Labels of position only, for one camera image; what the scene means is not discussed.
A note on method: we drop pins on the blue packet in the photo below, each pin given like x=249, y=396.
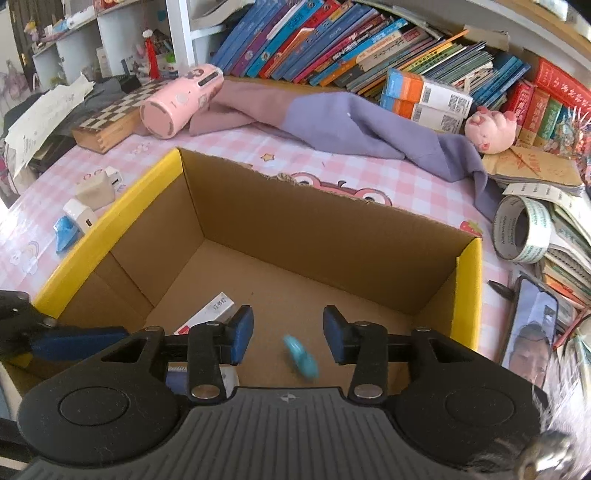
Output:
x=65, y=235

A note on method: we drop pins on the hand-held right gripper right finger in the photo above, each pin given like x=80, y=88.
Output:
x=333, y=334

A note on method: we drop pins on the purple pink cloth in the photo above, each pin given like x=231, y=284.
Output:
x=332, y=120

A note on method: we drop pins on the pink pig toy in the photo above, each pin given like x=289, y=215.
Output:
x=491, y=130

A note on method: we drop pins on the large white charger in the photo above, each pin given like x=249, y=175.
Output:
x=99, y=191

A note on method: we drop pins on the yellow cardboard box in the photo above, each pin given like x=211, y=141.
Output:
x=300, y=286

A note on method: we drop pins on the small blue-capped glue bottle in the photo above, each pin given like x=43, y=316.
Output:
x=229, y=381

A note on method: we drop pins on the white printed paper sheets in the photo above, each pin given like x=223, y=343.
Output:
x=41, y=113

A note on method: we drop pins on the large red dictionary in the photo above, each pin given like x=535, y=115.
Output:
x=565, y=87

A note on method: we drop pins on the row of colourful books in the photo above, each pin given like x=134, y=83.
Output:
x=346, y=46

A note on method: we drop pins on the brown notebook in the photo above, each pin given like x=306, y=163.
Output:
x=531, y=168

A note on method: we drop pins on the dark grey cloth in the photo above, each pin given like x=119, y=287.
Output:
x=104, y=92

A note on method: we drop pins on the black marker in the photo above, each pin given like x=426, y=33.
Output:
x=501, y=288

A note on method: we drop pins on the black smartphone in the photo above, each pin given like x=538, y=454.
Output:
x=531, y=332

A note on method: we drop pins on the wooden chess box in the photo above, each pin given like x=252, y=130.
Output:
x=115, y=122

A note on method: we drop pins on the fluffy white cuff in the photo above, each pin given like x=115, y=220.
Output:
x=568, y=401

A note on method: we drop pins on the small white charger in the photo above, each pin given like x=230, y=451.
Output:
x=81, y=216

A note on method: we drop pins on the white bookshelf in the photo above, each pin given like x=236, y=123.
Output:
x=180, y=32

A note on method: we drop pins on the round metal snap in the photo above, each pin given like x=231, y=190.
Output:
x=547, y=454

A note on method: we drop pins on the orange white box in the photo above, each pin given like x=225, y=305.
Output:
x=420, y=117
x=425, y=90

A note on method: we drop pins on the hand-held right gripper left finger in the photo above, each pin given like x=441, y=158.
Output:
x=242, y=334

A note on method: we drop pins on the small teal toy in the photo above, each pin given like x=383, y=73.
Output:
x=301, y=357

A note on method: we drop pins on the pink bottle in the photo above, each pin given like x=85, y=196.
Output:
x=178, y=104

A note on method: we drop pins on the white printed tape roll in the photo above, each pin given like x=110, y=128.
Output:
x=535, y=221

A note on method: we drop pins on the pile of books and papers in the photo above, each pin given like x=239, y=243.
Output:
x=570, y=272

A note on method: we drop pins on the small red dictionary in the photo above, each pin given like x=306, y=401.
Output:
x=518, y=106

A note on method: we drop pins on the white red staple box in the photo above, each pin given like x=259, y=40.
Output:
x=210, y=311

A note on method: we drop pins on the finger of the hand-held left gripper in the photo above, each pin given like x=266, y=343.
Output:
x=78, y=344

